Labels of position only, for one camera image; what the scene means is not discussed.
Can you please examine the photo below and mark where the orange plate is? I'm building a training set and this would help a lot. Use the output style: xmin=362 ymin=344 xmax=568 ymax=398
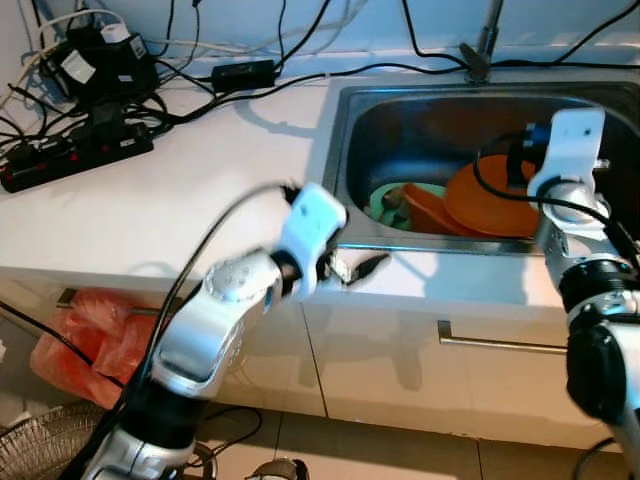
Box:
xmin=443 ymin=158 xmax=549 ymax=239

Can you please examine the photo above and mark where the orange bowl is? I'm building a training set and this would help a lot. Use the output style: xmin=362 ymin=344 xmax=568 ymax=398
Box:
xmin=398 ymin=183 xmax=471 ymax=238

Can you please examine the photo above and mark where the white kitchen cabinet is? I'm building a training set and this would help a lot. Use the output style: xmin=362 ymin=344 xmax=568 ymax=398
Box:
xmin=0 ymin=270 xmax=640 ymax=451

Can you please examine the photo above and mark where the green plate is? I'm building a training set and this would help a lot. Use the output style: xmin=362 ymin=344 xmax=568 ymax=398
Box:
xmin=365 ymin=183 xmax=421 ymax=233

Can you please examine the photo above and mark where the steel sink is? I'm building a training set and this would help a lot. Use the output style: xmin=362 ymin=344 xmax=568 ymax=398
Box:
xmin=322 ymin=80 xmax=640 ymax=256

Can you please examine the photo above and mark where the steel faucet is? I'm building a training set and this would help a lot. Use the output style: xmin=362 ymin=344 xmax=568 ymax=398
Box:
xmin=460 ymin=0 xmax=506 ymax=83

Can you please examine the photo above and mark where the black power brick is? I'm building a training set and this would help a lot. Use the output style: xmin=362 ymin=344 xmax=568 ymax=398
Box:
xmin=210 ymin=60 xmax=278 ymax=93

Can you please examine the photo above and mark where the orange plastic bag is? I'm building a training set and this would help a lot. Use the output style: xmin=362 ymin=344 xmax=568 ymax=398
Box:
xmin=30 ymin=288 xmax=186 ymax=386

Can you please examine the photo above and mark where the black power strip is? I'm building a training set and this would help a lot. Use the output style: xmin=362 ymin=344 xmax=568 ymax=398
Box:
xmin=0 ymin=125 xmax=156 ymax=194

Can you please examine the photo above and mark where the black charger box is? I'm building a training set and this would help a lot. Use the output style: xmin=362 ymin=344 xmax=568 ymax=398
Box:
xmin=40 ymin=22 xmax=161 ymax=106

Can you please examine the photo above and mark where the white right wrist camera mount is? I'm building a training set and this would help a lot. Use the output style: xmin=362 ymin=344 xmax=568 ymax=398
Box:
xmin=527 ymin=108 xmax=607 ymax=199

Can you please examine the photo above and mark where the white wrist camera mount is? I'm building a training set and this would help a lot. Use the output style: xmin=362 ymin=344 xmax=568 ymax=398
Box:
xmin=275 ymin=183 xmax=348 ymax=297
xmin=527 ymin=108 xmax=607 ymax=199

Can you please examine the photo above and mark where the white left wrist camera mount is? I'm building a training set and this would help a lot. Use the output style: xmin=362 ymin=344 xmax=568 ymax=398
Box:
xmin=275 ymin=183 xmax=348 ymax=297

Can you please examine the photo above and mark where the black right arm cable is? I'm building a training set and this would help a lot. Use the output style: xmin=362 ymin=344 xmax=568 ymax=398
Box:
xmin=472 ymin=150 xmax=640 ymax=271

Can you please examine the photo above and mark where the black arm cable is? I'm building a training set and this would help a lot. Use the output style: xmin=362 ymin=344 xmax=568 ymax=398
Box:
xmin=62 ymin=180 xmax=301 ymax=480
xmin=472 ymin=150 xmax=640 ymax=271

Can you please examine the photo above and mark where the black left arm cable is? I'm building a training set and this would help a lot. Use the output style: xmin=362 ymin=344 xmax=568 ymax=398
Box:
xmin=62 ymin=180 xmax=301 ymax=480

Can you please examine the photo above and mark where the black power cable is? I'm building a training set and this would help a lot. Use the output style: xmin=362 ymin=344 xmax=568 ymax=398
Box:
xmin=399 ymin=0 xmax=469 ymax=71
xmin=274 ymin=0 xmax=333 ymax=66
xmin=275 ymin=0 xmax=291 ymax=66
xmin=492 ymin=0 xmax=616 ymax=71

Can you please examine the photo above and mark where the long black cable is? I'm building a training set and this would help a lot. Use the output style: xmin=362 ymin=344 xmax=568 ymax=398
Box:
xmin=150 ymin=60 xmax=640 ymax=129

